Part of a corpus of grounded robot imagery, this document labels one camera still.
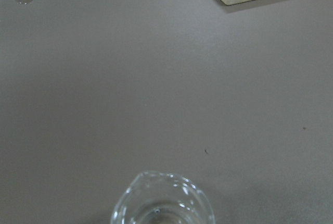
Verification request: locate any clear glass measuring cup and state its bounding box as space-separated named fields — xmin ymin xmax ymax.
xmin=110 ymin=170 xmax=216 ymax=224

